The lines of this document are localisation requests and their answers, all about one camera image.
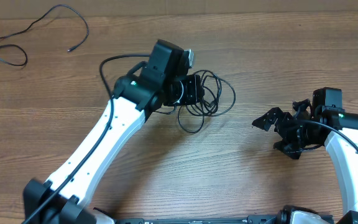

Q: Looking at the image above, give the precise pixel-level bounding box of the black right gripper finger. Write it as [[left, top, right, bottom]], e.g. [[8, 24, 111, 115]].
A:
[[252, 107, 293, 131], [273, 140, 302, 160]]

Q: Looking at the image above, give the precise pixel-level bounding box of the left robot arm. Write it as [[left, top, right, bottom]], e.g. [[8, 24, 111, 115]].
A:
[[23, 39, 203, 223]]

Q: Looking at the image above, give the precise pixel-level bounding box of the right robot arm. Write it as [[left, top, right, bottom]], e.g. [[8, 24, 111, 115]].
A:
[[252, 87, 358, 223]]

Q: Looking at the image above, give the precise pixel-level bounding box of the cardboard wall panel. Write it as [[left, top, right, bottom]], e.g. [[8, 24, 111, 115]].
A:
[[0, 0, 358, 19]]

